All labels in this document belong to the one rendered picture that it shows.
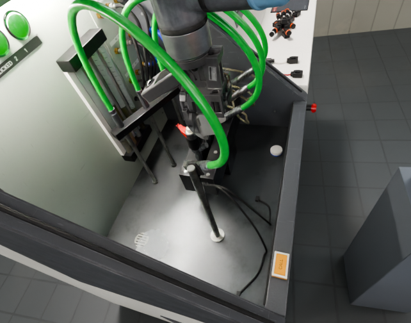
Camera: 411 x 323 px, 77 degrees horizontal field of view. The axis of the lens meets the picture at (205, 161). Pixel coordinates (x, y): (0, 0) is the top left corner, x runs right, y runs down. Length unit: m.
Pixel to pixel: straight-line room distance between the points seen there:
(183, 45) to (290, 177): 0.44
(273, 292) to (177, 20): 0.51
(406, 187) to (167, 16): 0.79
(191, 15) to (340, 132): 1.86
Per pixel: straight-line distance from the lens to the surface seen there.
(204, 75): 0.47
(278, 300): 0.59
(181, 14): 0.40
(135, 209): 0.89
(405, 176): 0.97
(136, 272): 0.43
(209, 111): 0.35
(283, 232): 0.63
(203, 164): 0.48
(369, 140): 2.17
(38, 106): 0.67
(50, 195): 0.71
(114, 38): 0.86
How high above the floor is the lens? 1.53
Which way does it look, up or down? 50 degrees down
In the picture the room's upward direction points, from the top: 17 degrees counter-clockwise
